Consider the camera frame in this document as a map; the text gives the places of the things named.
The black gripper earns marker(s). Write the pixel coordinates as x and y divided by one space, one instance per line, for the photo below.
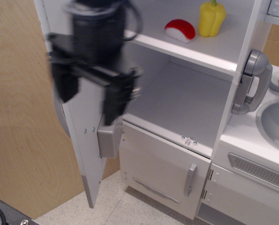
94 51

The white fridge door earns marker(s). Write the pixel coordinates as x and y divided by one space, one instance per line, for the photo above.
84 111

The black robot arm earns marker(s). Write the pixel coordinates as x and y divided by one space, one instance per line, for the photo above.
104 8

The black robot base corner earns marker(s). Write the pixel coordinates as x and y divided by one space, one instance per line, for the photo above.
11 216

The white toy fridge cabinet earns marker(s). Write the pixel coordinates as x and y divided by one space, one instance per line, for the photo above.
188 90

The grey ice dispenser panel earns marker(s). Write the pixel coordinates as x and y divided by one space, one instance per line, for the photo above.
109 137

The red white toy sushi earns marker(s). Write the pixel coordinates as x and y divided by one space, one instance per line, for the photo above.
180 30

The white lower freezer door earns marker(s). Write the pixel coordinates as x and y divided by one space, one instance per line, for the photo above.
158 168

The yellow toy bell pepper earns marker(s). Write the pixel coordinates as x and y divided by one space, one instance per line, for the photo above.
211 17

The brass lower hinge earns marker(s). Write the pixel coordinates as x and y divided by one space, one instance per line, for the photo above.
210 174

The white toy counter unit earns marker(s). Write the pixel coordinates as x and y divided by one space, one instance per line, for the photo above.
243 188

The grey toy sink basin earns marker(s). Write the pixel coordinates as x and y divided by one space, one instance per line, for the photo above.
267 121

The white upper shelf box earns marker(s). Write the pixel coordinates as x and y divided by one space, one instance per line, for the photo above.
272 15

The grey vent grille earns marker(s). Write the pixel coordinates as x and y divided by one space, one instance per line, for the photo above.
263 172

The grey lower door handle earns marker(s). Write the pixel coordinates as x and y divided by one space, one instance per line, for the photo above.
188 181

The grey toy wall phone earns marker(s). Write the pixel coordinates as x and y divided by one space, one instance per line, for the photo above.
254 83

